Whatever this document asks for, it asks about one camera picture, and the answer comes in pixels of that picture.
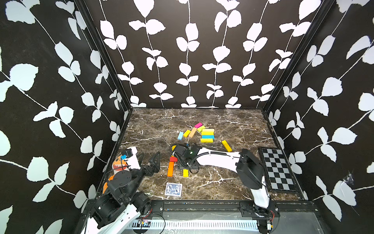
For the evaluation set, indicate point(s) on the orange block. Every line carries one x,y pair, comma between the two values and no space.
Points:
170,169

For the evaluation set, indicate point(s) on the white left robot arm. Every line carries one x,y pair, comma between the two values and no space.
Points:
121,202

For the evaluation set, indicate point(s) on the light blue block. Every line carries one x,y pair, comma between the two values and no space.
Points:
180,136

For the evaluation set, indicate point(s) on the amber yellow short block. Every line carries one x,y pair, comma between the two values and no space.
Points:
186,133

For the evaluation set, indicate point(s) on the yellow plank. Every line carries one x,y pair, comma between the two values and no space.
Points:
226,146
185,173

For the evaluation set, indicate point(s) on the yellow-green long block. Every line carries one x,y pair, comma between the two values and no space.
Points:
206,140

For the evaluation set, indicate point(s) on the orange plush toy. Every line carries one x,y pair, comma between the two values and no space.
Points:
119,164

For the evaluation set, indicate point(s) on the amber yellow long block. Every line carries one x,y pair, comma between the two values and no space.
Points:
205,133

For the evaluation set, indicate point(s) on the black white checkerboard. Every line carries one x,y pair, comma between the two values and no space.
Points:
278,172

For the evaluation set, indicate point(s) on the black metal base rail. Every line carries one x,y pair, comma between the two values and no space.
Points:
246,208

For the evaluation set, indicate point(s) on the lime green short block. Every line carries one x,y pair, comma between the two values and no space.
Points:
200,129

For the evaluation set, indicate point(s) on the red block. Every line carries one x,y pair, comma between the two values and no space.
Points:
173,159

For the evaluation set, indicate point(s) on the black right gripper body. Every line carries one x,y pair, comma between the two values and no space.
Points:
183,165

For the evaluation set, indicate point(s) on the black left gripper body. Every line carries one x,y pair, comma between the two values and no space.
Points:
146,171

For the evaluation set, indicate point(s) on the cyan long block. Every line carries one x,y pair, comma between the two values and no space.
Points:
208,137

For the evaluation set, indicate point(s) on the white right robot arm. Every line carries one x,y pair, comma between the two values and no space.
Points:
248,167

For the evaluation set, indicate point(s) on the blue playing card box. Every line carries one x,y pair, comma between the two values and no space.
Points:
173,189

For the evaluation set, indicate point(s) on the magenta block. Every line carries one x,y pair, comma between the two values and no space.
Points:
198,125

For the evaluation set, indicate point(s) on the natural wood short block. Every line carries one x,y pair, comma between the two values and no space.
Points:
192,133

